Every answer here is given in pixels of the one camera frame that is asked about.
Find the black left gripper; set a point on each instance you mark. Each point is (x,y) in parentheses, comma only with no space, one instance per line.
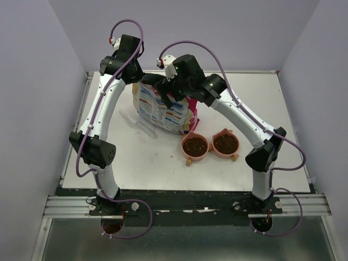
(137,75)

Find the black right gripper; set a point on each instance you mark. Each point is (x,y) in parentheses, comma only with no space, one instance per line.
(163,87)

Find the pet food bag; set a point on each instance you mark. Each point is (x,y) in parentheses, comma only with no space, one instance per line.
(181,118)

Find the clear plastic scoop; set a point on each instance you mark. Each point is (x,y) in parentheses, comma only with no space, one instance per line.
(134,121)

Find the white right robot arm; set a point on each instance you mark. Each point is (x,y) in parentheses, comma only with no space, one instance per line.
(266,141)

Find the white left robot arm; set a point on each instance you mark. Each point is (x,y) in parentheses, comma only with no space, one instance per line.
(94,153)

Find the pink left pet bowl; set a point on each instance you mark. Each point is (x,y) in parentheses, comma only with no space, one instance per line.
(194,146)

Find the pink pet bowl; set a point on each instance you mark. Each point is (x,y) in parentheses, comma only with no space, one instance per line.
(225,144)
(194,146)

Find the pink right pet bowl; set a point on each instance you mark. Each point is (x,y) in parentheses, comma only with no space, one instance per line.
(225,144)

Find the brown pet food kibble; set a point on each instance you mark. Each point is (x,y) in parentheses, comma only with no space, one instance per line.
(224,144)

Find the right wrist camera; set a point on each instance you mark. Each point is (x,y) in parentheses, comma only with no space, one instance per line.
(166,63)

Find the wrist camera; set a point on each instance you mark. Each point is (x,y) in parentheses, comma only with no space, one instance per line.
(115,43)
(166,63)

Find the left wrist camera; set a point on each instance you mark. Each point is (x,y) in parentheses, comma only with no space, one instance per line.
(115,43)

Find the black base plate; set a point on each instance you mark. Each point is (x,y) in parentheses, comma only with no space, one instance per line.
(140,208)

